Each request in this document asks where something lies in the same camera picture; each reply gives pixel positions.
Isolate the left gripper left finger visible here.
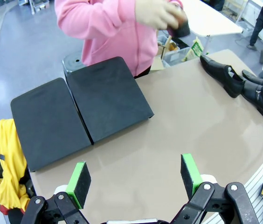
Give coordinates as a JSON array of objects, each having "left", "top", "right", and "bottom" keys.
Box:
[{"left": 21, "top": 161, "right": 92, "bottom": 224}]

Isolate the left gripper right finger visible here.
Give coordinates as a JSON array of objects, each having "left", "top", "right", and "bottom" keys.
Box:
[{"left": 170, "top": 153, "right": 260, "bottom": 224}]

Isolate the black pointed dress shoe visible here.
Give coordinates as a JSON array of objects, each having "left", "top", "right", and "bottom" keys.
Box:
[
  {"left": 242, "top": 69, "right": 263, "bottom": 118},
  {"left": 200, "top": 55, "right": 246, "bottom": 98}
]

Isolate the black perforated leather loafer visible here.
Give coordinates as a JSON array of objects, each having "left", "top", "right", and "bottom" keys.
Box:
[{"left": 167, "top": 20, "right": 191, "bottom": 38}]

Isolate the person's right forearm pink sleeve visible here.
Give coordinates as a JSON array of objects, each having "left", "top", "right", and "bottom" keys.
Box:
[{"left": 55, "top": 0, "right": 144, "bottom": 40}]

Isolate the person's right hand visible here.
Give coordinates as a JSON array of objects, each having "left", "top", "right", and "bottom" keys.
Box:
[{"left": 135, "top": 0, "right": 181, "bottom": 30}]

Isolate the yellow cloth garment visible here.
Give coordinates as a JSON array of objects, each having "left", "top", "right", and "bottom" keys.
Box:
[{"left": 0, "top": 119, "right": 32, "bottom": 214}]

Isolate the green snack bag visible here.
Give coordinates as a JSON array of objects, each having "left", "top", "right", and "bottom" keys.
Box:
[{"left": 182, "top": 37, "right": 204, "bottom": 62}]

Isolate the large white table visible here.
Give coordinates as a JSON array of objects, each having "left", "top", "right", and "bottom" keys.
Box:
[{"left": 182, "top": 0, "right": 243, "bottom": 37}]

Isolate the clear plastic bin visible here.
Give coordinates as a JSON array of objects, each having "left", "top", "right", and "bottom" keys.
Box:
[{"left": 163, "top": 46, "right": 193, "bottom": 68}]

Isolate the brown cardboard box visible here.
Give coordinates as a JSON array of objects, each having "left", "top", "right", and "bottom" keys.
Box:
[{"left": 150, "top": 35, "right": 176, "bottom": 72}]

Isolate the pink hoodie torso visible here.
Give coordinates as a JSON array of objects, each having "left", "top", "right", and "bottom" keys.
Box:
[{"left": 81, "top": 0, "right": 160, "bottom": 77}]

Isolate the metal storage rack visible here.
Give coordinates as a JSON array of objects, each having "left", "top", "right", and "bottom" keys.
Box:
[{"left": 28, "top": 0, "right": 52, "bottom": 14}]

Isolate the grey slotted table frame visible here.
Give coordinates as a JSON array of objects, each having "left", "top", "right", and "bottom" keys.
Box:
[{"left": 203, "top": 143, "right": 263, "bottom": 224}]

